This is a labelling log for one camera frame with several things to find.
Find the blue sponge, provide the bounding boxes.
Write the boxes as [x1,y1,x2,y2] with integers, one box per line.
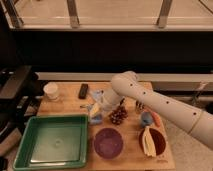
[89,114,102,125]

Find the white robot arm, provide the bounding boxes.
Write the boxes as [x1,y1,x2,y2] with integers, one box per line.
[90,71,213,150]

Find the purple bowl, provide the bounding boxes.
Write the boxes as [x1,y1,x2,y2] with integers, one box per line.
[93,128,123,159]

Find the brown bowl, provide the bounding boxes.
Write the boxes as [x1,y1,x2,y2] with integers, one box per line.
[139,128,166,156]

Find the blue-grey crumpled cloth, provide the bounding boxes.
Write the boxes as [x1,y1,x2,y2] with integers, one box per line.
[90,90,104,102]

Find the black rectangular block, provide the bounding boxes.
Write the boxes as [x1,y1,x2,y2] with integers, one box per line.
[78,84,89,99]

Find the bunch of dark grapes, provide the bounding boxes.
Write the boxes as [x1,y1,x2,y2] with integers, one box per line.
[109,106,128,125]

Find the wooden table board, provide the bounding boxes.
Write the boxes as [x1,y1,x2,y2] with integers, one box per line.
[38,82,175,171]

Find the white cup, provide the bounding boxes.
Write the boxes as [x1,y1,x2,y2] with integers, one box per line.
[43,82,59,100]

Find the small blue cup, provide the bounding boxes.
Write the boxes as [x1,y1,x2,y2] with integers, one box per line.
[141,112,153,127]

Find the green plastic tray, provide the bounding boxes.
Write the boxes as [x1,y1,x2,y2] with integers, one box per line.
[13,115,88,171]

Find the orange carrot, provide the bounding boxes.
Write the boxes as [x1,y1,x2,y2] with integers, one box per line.
[151,112,160,127]

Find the black equipment on left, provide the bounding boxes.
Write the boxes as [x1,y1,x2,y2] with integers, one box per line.
[0,65,43,158]

